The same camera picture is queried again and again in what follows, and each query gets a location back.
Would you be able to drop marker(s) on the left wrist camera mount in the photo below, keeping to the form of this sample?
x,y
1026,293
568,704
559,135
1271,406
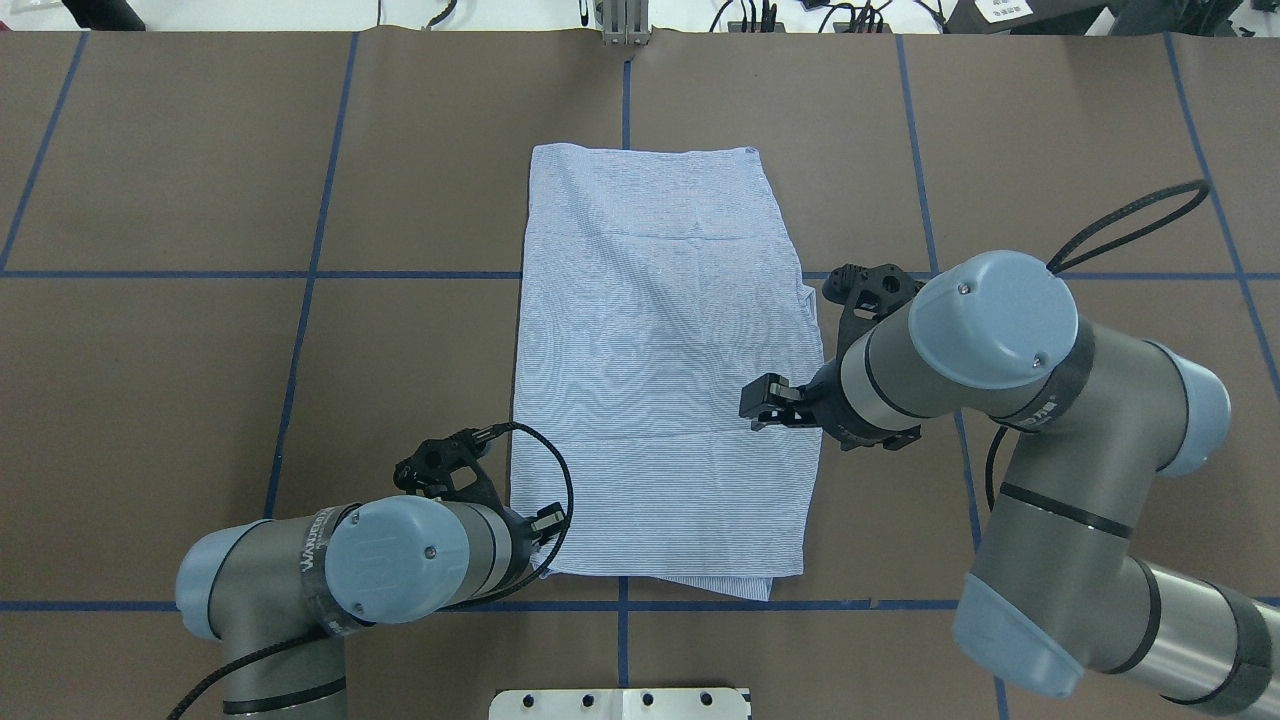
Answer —
x,y
449,470

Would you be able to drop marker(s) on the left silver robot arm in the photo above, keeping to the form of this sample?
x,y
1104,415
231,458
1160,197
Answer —
x,y
282,596

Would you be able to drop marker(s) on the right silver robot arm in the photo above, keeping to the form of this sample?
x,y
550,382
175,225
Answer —
x,y
1098,416

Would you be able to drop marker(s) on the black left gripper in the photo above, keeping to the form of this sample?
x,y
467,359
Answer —
x,y
521,532

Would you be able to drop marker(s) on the aluminium frame post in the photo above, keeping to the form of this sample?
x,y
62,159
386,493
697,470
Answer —
x,y
623,22

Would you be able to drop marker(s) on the blue striped button shirt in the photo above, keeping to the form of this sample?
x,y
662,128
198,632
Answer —
x,y
655,286

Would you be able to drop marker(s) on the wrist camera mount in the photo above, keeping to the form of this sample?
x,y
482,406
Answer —
x,y
867,295
449,470

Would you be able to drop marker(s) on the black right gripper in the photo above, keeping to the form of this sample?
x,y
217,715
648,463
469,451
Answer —
x,y
826,396

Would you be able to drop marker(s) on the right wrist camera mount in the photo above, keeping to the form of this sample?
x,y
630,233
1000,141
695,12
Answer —
x,y
867,295

